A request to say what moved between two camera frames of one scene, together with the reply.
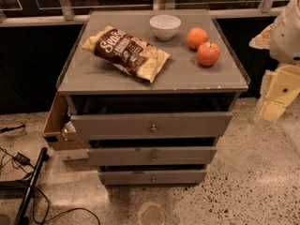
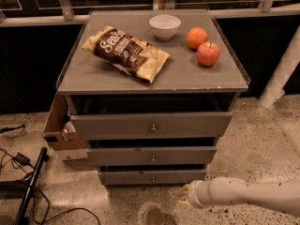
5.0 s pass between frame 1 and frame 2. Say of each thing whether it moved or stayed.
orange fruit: stayed
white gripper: moved
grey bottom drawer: stayed
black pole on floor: stayed
